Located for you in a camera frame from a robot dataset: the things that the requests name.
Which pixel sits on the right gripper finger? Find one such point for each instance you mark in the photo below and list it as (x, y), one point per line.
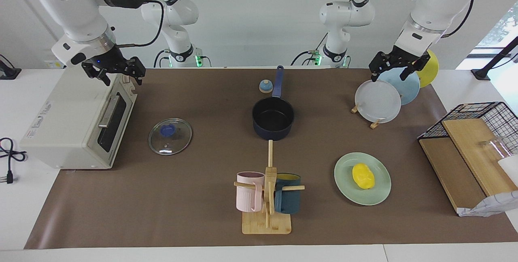
(106, 79)
(140, 71)

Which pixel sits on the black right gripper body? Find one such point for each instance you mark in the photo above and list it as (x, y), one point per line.
(108, 62)

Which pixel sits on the brown table mat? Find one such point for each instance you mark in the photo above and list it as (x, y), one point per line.
(182, 197)

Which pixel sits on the white crumpled plastic bag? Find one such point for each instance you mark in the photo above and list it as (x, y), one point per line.
(493, 205)

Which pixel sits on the white wall socket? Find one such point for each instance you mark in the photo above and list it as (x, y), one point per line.
(52, 64)

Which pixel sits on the grey plate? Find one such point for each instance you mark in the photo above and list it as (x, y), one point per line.
(377, 101)

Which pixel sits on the window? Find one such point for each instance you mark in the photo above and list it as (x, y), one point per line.
(506, 27)

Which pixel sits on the low wooden shelf board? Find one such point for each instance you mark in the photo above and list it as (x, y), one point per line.
(453, 173)

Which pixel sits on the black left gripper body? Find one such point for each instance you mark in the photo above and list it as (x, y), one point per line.
(398, 60)

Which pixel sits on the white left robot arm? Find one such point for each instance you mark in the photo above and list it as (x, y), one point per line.
(433, 11)

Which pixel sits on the wooden plate rack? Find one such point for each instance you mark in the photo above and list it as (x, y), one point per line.
(376, 124)

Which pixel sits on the clear glass cup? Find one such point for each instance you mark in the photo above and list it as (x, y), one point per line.
(495, 144)

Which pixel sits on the yellow plate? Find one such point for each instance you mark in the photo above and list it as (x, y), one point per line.
(432, 72)

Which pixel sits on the pink ribbed mug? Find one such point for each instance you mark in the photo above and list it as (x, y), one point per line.
(249, 195)

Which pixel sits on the wooden mug tree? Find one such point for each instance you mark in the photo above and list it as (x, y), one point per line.
(267, 225)

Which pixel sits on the dark teal mug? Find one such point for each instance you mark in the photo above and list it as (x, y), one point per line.
(288, 201)

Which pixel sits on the black clamp stand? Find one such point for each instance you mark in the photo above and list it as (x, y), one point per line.
(481, 74)

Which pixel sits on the white cup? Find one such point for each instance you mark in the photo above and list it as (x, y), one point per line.
(510, 169)

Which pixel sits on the dark blue saucepan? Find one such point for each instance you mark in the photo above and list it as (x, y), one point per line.
(272, 132)

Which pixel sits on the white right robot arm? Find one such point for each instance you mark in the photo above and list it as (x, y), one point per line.
(68, 7)

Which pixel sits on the light blue plate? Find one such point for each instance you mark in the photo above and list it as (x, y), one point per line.
(408, 90)

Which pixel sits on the black desk mount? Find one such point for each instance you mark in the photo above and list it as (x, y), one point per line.
(8, 74)

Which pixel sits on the beige toaster oven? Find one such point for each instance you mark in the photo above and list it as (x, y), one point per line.
(68, 132)

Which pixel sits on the glass lid with blue knob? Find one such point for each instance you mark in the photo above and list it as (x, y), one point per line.
(178, 144)

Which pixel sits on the light green plate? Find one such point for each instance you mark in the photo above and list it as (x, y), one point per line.
(344, 185)

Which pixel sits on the raised wooden shelf board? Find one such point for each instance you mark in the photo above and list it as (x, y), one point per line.
(473, 148)

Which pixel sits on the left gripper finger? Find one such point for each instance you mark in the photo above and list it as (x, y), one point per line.
(375, 76)
(404, 74)

